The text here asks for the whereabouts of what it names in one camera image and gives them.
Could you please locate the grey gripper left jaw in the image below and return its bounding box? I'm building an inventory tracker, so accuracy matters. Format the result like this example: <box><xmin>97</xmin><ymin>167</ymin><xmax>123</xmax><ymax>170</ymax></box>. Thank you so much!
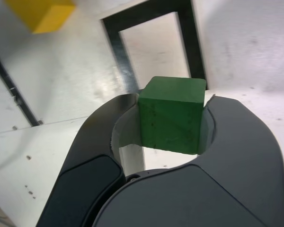
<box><xmin>36</xmin><ymin>93</ymin><xmax>146</xmax><ymax>227</ymax></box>

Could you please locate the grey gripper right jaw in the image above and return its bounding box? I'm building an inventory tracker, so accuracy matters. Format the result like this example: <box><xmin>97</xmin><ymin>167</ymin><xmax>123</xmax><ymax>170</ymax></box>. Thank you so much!
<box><xmin>91</xmin><ymin>94</ymin><xmax>284</xmax><ymax>227</ymax></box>

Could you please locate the green cube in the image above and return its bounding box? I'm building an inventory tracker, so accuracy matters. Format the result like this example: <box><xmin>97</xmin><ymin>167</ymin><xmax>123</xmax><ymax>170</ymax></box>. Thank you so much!
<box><xmin>137</xmin><ymin>76</ymin><xmax>207</xmax><ymax>156</ymax></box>

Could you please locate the yellow cube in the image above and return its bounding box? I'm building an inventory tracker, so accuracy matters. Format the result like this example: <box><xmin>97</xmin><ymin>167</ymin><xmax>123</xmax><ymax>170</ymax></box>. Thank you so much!
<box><xmin>4</xmin><ymin>0</ymin><xmax>76</xmax><ymax>34</ymax></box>

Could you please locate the black tape square outline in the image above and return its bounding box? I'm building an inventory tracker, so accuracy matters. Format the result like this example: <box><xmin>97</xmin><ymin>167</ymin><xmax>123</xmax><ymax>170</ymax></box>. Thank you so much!
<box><xmin>99</xmin><ymin>0</ymin><xmax>210</xmax><ymax>92</ymax></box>

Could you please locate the black tape strip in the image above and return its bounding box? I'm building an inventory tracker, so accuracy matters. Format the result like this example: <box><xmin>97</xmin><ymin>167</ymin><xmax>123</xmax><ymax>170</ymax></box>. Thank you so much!
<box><xmin>0</xmin><ymin>44</ymin><xmax>42</xmax><ymax>127</ymax></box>

